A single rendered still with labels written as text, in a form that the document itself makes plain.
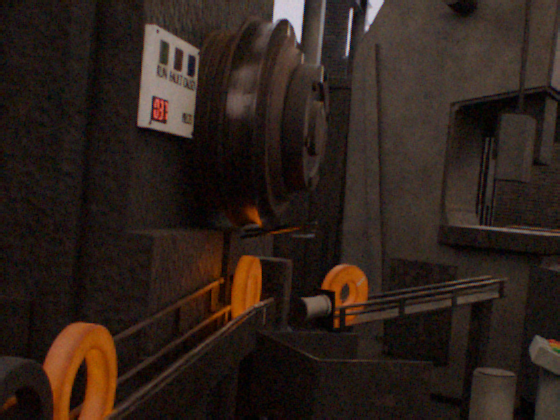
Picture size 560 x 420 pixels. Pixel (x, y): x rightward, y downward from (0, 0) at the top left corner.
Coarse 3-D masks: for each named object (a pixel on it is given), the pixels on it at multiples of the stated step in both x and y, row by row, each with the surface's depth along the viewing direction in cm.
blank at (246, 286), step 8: (248, 256) 212; (240, 264) 208; (248, 264) 208; (256, 264) 213; (240, 272) 207; (248, 272) 207; (256, 272) 214; (240, 280) 206; (248, 280) 207; (256, 280) 215; (232, 288) 206; (240, 288) 206; (248, 288) 207; (256, 288) 216; (232, 296) 206; (240, 296) 206; (248, 296) 208; (256, 296) 217; (232, 304) 206; (240, 304) 206; (248, 304) 209; (232, 312) 208; (240, 312) 207
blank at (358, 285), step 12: (336, 276) 254; (348, 276) 257; (360, 276) 261; (324, 288) 254; (336, 288) 255; (360, 288) 261; (336, 300) 255; (348, 300) 262; (360, 300) 262; (336, 312) 256
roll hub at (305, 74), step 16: (304, 64) 204; (304, 80) 198; (320, 80) 207; (288, 96) 197; (304, 96) 196; (320, 96) 214; (288, 112) 196; (304, 112) 195; (320, 112) 207; (288, 128) 196; (304, 128) 195; (320, 128) 209; (288, 144) 197; (320, 144) 211; (288, 160) 198; (304, 160) 199; (320, 160) 217; (288, 176) 202; (304, 176) 201
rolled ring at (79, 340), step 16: (64, 336) 121; (80, 336) 121; (96, 336) 125; (64, 352) 119; (80, 352) 121; (96, 352) 128; (112, 352) 131; (48, 368) 117; (64, 368) 117; (96, 368) 131; (112, 368) 132; (64, 384) 117; (96, 384) 131; (112, 384) 133; (64, 400) 117; (96, 400) 131; (112, 400) 133; (64, 416) 118; (80, 416) 130; (96, 416) 130
